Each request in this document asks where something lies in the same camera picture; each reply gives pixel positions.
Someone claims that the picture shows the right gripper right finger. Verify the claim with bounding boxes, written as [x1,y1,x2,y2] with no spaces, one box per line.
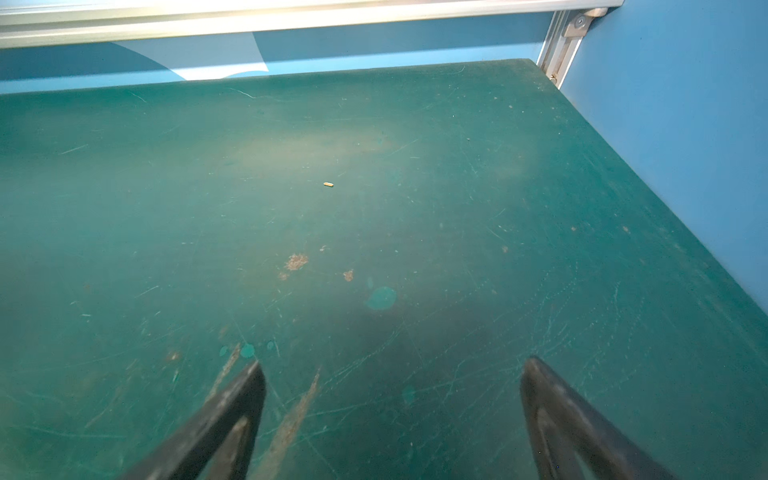
[520,356,675,479]

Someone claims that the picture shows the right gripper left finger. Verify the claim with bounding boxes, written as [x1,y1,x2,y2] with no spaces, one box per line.
[122,361,267,479]

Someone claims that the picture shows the aluminium right frame post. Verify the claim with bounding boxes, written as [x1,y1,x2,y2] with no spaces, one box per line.
[536,8,609,89]

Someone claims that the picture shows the aluminium rear frame bar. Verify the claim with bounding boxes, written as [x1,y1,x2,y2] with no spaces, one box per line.
[1,0,619,49]

